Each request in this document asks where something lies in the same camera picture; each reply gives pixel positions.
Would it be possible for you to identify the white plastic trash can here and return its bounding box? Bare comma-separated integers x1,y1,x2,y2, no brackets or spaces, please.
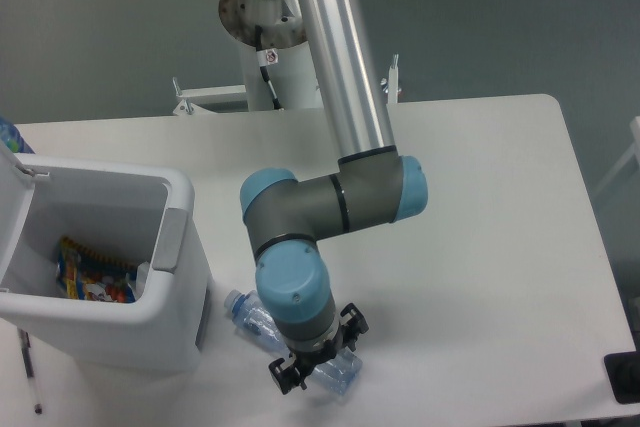
1,150,212,371

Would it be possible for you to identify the black device at table edge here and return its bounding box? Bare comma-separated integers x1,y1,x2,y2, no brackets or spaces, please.
604,351,639,405

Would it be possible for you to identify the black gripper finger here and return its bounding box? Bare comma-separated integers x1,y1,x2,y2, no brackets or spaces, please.
340,303,369,352
268,353,308,395

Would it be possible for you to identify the black pen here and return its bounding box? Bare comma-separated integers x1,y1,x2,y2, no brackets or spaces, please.
17,328,43,415

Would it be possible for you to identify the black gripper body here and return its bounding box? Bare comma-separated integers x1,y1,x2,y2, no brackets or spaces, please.
289,324,346,370

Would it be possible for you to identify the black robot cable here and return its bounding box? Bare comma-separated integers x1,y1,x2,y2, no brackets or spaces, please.
253,23,286,111

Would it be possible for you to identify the white frame at right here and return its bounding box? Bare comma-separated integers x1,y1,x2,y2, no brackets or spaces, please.
593,116,639,204

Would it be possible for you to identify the clear blue plastic bottle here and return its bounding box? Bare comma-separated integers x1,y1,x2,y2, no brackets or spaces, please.
224,290,363,396

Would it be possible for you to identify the colourful snack wrapper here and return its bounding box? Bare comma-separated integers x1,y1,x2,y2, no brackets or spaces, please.
56,236,138,304

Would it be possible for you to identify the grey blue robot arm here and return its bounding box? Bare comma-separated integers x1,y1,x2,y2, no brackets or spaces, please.
218,0,428,393

